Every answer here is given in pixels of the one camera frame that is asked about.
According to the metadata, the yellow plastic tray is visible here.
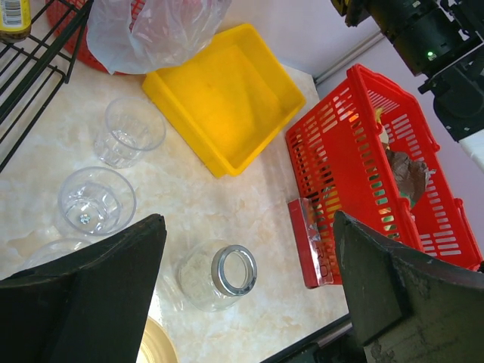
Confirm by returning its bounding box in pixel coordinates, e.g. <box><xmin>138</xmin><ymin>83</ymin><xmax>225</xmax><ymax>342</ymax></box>
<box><xmin>142</xmin><ymin>23</ymin><xmax>306</xmax><ymax>178</ymax></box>

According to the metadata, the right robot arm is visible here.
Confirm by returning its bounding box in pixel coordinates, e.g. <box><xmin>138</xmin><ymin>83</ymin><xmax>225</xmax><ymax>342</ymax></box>
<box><xmin>334</xmin><ymin>1</ymin><xmax>483</xmax><ymax>362</ymax></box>

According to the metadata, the black wire rack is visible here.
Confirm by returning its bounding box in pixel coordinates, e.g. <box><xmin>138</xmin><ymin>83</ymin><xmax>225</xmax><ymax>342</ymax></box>
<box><xmin>1</xmin><ymin>1</ymin><xmax>92</xmax><ymax>169</ymax></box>

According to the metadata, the brown foil pouch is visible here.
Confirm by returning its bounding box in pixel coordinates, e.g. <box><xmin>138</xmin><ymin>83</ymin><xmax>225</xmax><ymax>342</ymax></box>
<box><xmin>386</xmin><ymin>150</ymin><xmax>436</xmax><ymax>206</ymax></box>

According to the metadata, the red plastic basket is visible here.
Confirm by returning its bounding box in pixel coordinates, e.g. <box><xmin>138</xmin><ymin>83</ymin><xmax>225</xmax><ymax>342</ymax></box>
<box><xmin>285</xmin><ymin>64</ymin><xmax>482</xmax><ymax>270</ymax></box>

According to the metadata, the small yellow label bottle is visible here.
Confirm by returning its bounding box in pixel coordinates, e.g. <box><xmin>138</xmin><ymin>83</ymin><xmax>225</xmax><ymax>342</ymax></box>
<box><xmin>1</xmin><ymin>0</ymin><xmax>32</xmax><ymax>43</ymax></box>

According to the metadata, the clear glass cup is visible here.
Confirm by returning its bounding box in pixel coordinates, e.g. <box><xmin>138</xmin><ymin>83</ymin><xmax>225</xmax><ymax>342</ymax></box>
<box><xmin>22</xmin><ymin>238</ymin><xmax>92</xmax><ymax>270</ymax></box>
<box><xmin>57</xmin><ymin>166</ymin><xmax>137</xmax><ymax>237</ymax></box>
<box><xmin>94</xmin><ymin>97</ymin><xmax>166</xmax><ymax>169</ymax></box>

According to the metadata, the beige plate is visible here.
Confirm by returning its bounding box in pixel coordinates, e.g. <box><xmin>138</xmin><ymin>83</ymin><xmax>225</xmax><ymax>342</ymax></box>
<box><xmin>135</xmin><ymin>317</ymin><xmax>178</xmax><ymax>363</ymax></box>

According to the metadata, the red snack packet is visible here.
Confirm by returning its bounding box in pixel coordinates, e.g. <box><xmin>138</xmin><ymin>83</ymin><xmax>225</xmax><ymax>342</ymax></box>
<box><xmin>287</xmin><ymin>198</ymin><xmax>342</xmax><ymax>289</ymax></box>

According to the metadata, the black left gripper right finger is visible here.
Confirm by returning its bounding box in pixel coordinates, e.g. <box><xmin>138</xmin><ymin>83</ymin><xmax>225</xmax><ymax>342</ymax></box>
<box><xmin>334</xmin><ymin>211</ymin><xmax>483</xmax><ymax>362</ymax></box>

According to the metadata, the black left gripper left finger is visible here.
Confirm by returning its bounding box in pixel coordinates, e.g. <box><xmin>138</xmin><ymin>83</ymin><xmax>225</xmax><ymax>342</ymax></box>
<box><xmin>1</xmin><ymin>214</ymin><xmax>167</xmax><ymax>362</ymax></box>

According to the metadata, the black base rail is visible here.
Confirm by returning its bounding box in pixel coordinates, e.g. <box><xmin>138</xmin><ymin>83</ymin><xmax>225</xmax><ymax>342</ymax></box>
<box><xmin>263</xmin><ymin>314</ymin><xmax>367</xmax><ymax>363</ymax></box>

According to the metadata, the yellow snack bag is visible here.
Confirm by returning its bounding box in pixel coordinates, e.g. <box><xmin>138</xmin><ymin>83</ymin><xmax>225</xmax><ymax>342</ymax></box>
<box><xmin>374</xmin><ymin>107</ymin><xmax>384</xmax><ymax>125</ymax></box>

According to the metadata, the red bin with plastic bag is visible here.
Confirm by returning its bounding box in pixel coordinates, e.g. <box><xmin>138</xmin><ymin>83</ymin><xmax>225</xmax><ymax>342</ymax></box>
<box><xmin>64</xmin><ymin>0</ymin><xmax>231</xmax><ymax>74</ymax></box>

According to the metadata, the glass jar metal rim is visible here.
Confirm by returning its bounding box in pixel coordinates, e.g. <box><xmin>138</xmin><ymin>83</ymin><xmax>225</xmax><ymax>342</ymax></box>
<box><xmin>176</xmin><ymin>240</ymin><xmax>258</xmax><ymax>312</ymax></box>

